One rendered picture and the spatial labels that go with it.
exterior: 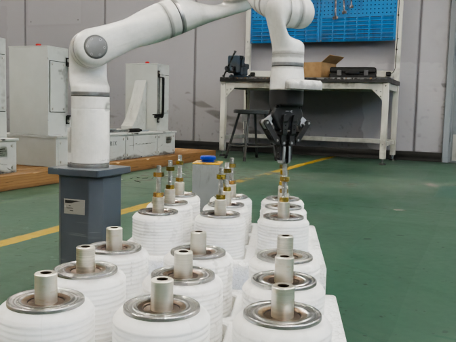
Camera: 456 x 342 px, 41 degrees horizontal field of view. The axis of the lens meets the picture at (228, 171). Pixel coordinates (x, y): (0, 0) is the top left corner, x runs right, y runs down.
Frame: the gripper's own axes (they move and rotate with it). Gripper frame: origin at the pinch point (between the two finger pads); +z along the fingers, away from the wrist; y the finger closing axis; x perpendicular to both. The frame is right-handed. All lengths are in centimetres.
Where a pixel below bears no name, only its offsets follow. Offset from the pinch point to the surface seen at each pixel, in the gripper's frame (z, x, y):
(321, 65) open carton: -53, -342, -290
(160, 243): 15.2, 10.0, 34.3
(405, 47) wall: -75, -316, -372
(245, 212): 11.1, 7.2, 14.3
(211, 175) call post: 6.9, -21.5, 6.3
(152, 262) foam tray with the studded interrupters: 17.9, 12.1, 36.8
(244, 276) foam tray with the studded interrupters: 19.5, 21.8, 23.4
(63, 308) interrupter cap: 10, 53, 64
